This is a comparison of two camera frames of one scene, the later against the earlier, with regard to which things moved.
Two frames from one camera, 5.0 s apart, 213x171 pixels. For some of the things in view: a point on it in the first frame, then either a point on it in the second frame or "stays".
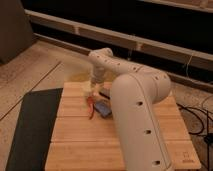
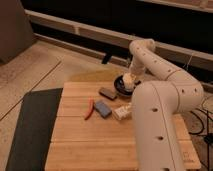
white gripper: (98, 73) to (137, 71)
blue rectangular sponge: (103, 108) stays
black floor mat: (30, 143) stays
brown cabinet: (16, 32) stays
